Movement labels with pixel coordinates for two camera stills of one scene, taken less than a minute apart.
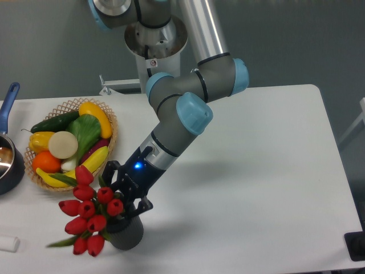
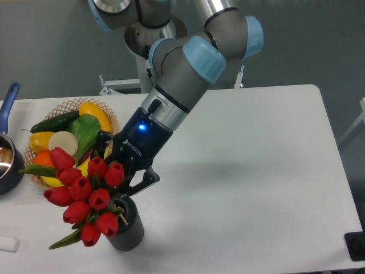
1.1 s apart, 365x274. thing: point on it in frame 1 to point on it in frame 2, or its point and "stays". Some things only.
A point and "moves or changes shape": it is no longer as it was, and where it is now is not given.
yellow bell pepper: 39,141 stays
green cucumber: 57,124 stays
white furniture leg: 362,104 stays
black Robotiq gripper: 139,176 to 136,146
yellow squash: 92,109 stays
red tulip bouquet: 91,213 moves or changes shape
